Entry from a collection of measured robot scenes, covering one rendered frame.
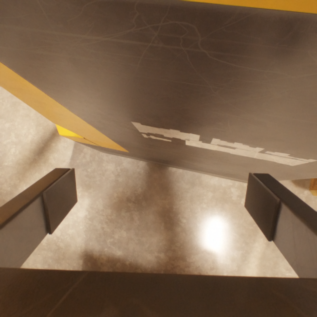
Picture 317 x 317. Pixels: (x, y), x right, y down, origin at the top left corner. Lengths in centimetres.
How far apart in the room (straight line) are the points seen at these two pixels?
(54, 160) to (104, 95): 88
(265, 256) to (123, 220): 55
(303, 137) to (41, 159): 102
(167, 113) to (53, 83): 10
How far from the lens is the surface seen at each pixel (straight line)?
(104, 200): 97
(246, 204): 17
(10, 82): 27
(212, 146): 32
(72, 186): 17
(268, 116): 18
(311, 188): 88
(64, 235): 106
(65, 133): 65
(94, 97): 22
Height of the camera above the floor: 91
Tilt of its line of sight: 80 degrees down
